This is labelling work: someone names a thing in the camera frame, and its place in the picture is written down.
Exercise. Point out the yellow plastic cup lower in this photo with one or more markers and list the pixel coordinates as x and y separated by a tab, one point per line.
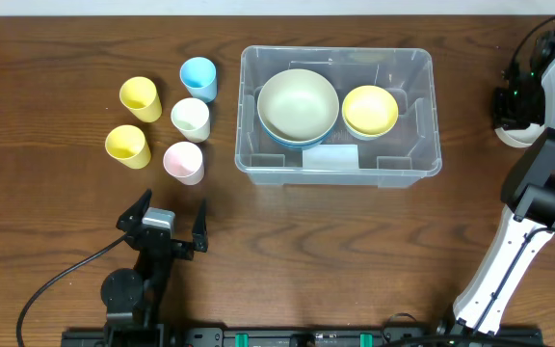
128	145

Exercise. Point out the beige large bowl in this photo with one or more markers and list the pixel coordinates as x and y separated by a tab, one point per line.
297	94

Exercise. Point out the clear plastic storage container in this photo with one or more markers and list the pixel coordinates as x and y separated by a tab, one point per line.
405	154

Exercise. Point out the yellow plastic cup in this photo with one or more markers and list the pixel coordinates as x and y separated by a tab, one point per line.
128	145
139	95

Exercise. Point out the grey small bowl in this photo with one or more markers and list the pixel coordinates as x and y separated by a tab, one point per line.
362	136

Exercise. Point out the pale green plastic cup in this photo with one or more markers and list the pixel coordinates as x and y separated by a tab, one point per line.
191	117

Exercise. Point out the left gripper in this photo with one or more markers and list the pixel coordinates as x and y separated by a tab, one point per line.
165	245

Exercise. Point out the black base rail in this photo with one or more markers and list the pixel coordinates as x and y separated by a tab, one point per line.
216	337

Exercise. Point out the white small bowl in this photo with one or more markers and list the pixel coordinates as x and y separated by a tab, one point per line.
519	138

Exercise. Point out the pink plastic cup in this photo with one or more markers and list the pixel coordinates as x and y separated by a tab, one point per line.
184	161

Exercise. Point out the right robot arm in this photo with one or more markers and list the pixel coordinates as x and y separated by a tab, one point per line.
528	194

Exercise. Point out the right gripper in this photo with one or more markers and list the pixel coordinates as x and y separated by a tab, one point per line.
507	109

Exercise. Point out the blue plastic cup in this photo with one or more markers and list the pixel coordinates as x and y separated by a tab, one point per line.
199	76

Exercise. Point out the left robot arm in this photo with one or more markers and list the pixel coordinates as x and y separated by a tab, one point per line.
132	296

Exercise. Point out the yellow plastic cup upper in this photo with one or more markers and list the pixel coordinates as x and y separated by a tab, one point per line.
139	95

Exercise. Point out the yellow small bowl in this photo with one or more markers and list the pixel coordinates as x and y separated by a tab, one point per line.
370	109

